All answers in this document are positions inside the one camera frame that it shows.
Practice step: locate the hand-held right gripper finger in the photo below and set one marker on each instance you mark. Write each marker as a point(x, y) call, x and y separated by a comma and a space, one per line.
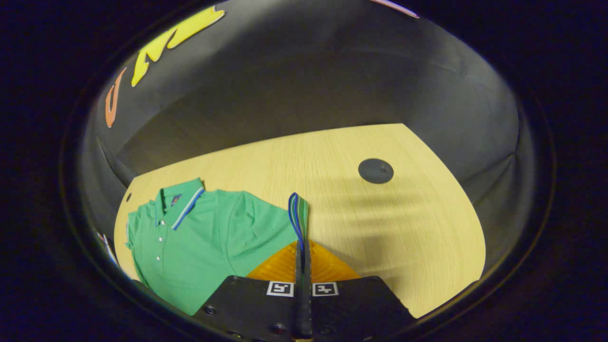
point(308, 304)
point(299, 304)

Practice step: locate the green T-shirt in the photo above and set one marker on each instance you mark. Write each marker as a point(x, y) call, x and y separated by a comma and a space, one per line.
point(213, 237)

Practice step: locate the black backdrop cloth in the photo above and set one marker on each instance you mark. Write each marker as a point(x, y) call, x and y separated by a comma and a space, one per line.
point(308, 71)

